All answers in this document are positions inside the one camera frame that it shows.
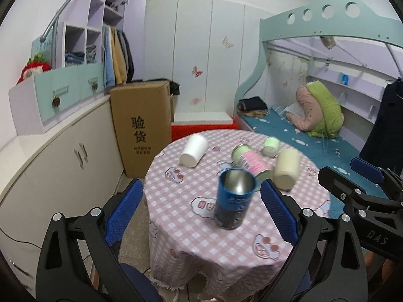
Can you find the teal bunk bed frame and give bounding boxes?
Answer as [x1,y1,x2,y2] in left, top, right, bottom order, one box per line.
[235,0,402,124]

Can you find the red plush toy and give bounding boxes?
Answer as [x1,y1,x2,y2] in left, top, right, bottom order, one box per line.
[17,53,52,84]

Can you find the dark hanging garment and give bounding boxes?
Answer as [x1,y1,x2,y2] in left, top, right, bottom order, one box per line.
[359,78,403,176]

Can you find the purple stair shelf unit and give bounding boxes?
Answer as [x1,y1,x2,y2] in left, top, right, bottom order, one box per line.
[31,0,148,84]

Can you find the brown cardboard box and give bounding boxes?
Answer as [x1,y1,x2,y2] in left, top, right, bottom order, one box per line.
[110,81,172,178]

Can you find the grey metal handrail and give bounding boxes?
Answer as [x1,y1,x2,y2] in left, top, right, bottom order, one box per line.
[42,0,131,43]

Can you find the pink green cylindrical can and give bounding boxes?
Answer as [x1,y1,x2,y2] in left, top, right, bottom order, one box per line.
[231,144,272,183]

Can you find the white wardrobe with butterflies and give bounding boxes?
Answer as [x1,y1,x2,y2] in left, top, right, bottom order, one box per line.
[144,0,272,123]

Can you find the hanging clothes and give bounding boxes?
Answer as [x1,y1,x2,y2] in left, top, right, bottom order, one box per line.
[102,24,135,89]

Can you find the teal drawer unit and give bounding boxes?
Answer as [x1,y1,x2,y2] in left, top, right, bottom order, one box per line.
[9,63,104,136]

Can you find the red storage box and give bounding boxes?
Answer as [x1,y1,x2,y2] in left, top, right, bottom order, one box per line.
[172,123,239,141]

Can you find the pink checkered tablecloth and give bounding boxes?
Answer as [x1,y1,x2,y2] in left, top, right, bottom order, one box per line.
[143,129,335,301]

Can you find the cream plastic cup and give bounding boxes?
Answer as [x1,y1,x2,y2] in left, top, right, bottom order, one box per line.
[273,148,300,191]

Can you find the blue patterned mattress sheet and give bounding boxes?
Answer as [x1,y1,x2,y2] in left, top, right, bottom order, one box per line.
[238,111,386,218]

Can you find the small green cup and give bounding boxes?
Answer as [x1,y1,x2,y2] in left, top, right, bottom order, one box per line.
[262,137,279,158]

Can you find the white paper cup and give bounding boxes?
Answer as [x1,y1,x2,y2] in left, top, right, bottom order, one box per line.
[179,134,208,168]

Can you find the folded dark clothes pile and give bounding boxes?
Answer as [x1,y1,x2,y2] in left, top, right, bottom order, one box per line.
[237,96,268,118]

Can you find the blue black metal can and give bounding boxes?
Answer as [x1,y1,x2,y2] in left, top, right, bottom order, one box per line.
[215,168,257,230]

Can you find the white low cabinet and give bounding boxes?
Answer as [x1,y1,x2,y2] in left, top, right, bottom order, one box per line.
[1,102,123,295]

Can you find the green and pink bedding roll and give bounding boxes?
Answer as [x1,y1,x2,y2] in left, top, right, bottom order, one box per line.
[285,81,344,138]

